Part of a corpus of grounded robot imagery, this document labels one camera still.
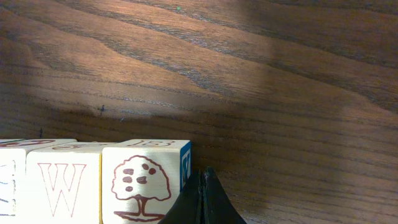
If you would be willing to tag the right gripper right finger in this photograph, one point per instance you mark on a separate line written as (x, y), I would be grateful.
(217, 208)

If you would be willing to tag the white block with pattern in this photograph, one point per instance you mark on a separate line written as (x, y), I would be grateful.
(64, 184)

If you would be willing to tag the yellow block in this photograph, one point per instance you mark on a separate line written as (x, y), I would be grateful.
(13, 166)

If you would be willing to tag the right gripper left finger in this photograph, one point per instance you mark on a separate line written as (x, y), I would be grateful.
(187, 208)

